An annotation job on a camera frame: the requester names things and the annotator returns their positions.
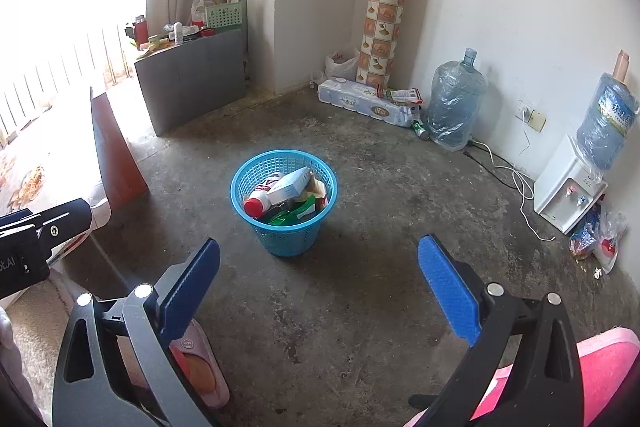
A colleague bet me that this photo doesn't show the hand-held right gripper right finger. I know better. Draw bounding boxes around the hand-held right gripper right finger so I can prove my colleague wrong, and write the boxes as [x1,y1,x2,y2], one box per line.
[410,234,586,427]

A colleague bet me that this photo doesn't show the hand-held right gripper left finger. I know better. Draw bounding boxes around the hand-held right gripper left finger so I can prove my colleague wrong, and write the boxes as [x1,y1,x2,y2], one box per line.
[52,237,221,427]

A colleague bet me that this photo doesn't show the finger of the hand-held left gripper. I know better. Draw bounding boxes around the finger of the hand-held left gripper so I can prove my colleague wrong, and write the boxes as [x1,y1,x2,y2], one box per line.
[0,208,42,238]
[32,198,95,260]

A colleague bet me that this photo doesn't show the blue plastic basket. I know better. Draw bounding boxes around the blue plastic basket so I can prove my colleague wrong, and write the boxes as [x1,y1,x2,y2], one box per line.
[230,150,339,257]

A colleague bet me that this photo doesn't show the white bottle with red cap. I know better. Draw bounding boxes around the white bottle with red cap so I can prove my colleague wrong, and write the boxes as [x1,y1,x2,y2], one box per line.
[243,172,301,219]

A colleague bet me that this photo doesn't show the green and white snack bag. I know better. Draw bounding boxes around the green and white snack bag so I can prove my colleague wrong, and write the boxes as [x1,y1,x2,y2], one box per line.
[265,194,322,226]

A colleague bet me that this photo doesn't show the yellow snack packet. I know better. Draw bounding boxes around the yellow snack packet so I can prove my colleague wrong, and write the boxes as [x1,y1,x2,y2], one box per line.
[306,177,329,210]

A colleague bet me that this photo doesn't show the pink slipper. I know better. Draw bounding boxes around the pink slipper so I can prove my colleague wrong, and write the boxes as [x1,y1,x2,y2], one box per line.
[167,319,231,411]

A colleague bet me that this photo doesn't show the metal window railing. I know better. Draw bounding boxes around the metal window railing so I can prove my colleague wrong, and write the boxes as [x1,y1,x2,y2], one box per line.
[0,19,137,134]

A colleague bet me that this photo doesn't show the white water dispenser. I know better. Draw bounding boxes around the white water dispenser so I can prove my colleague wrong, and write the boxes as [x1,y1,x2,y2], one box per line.
[533,134,609,236]

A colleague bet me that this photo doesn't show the plastic bags of snacks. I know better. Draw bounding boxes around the plastic bags of snacks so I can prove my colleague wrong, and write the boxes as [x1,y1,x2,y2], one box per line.
[569,204,629,276]

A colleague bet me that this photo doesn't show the pink fleece cloth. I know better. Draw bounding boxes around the pink fleece cloth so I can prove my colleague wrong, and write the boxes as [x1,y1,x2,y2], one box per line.
[410,327,640,427]

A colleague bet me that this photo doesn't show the empty water jug in plastic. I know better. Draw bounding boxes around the empty water jug in plastic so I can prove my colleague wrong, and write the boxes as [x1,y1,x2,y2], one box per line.
[427,47,489,152]

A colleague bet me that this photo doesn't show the grey cabinet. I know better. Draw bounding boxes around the grey cabinet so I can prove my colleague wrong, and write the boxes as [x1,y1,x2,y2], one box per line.
[133,28,247,138]

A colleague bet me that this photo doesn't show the snack packets on floor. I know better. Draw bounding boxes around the snack packets on floor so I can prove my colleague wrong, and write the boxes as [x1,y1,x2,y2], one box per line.
[382,87,424,106]

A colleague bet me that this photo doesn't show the toilet paper pack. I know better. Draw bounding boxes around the toilet paper pack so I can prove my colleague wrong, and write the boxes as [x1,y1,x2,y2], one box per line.
[318,77,422,128]

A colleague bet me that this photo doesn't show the full blue water jug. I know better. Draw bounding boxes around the full blue water jug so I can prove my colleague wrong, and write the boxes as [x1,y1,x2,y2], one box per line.
[576,71,640,172]

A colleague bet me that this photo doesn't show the white plastic bag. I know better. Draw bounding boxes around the white plastic bag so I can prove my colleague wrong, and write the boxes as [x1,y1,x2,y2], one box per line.
[324,48,361,80]

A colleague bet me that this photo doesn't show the green storage basket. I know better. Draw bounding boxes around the green storage basket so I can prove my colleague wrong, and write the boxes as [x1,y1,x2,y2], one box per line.
[205,2,247,30]

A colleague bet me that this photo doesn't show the patterned rolled mat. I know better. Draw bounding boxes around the patterned rolled mat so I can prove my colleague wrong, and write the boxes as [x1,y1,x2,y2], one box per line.
[360,0,410,89]

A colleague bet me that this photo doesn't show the white power cable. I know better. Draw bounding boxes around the white power cable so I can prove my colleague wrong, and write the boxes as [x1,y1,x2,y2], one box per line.
[492,116,557,242]

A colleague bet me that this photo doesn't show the black power cable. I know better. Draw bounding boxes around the black power cable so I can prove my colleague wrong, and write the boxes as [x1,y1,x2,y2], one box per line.
[464,141,522,178]

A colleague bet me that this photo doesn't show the wall power socket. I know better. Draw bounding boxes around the wall power socket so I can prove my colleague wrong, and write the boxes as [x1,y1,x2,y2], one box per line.
[517,101,547,133]

